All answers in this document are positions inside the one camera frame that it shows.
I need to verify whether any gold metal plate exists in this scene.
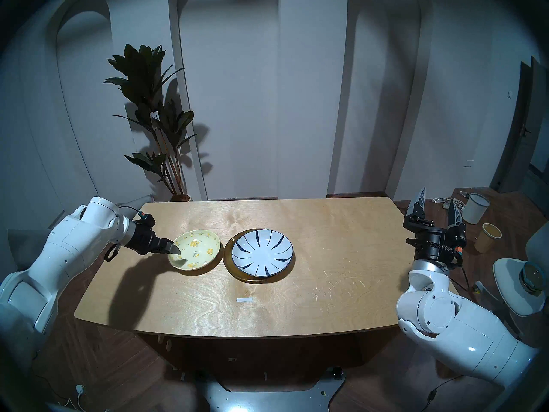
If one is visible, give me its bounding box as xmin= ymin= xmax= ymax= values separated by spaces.
xmin=223 ymin=229 xmax=296 ymax=284

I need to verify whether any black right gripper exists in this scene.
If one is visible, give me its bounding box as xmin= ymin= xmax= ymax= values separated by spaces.
xmin=402 ymin=187 xmax=468 ymax=266

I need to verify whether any pile of small floor clutter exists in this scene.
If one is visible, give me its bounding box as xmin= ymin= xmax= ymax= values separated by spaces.
xmin=429 ymin=191 xmax=469 ymax=213

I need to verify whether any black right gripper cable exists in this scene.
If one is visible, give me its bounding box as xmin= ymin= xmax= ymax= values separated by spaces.
xmin=446 ymin=261 xmax=471 ymax=288

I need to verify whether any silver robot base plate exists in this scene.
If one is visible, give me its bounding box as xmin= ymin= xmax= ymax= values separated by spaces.
xmin=197 ymin=366 xmax=346 ymax=412

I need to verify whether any glass bowl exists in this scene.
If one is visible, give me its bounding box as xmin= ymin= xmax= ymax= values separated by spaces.
xmin=519 ymin=261 xmax=547 ymax=297

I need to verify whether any tan paper cup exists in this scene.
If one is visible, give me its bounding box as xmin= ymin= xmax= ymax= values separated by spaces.
xmin=474 ymin=223 xmax=502 ymax=254

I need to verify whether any black floor cable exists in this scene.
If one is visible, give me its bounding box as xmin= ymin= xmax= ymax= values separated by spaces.
xmin=425 ymin=375 xmax=464 ymax=409

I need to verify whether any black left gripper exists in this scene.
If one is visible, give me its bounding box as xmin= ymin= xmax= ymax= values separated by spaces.
xmin=127 ymin=213 xmax=182 ymax=257

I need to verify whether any tall green leafy plant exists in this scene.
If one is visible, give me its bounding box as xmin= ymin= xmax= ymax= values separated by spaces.
xmin=103 ymin=44 xmax=198 ymax=198

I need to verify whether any white office chair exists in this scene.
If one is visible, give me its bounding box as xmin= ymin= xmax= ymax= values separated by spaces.
xmin=472 ymin=221 xmax=549 ymax=343

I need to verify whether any white bucket with dark rim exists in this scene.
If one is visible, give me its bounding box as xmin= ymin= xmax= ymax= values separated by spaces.
xmin=462 ymin=193 xmax=491 ymax=225

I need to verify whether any white plug with cable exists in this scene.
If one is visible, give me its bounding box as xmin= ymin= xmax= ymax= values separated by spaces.
xmin=51 ymin=383 xmax=88 ymax=412

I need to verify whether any rolled grey mat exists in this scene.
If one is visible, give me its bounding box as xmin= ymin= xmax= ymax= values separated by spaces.
xmin=8 ymin=195 xmax=155 ymax=272

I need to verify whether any dark door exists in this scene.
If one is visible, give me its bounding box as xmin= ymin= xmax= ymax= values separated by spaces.
xmin=491 ymin=56 xmax=549 ymax=194

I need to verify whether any yellow floral ceramic plate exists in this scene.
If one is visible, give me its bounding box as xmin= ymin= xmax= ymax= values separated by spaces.
xmin=167 ymin=230 xmax=222 ymax=271

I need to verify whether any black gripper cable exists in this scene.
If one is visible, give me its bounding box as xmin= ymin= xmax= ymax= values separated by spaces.
xmin=446 ymin=261 xmax=471 ymax=288
xmin=104 ymin=205 xmax=143 ymax=262

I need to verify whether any white plate with blue stripes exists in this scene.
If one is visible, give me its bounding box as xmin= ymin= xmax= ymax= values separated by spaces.
xmin=232 ymin=229 xmax=294 ymax=276

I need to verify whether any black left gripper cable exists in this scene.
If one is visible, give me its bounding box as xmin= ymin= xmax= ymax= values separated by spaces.
xmin=104 ymin=205 xmax=143 ymax=262

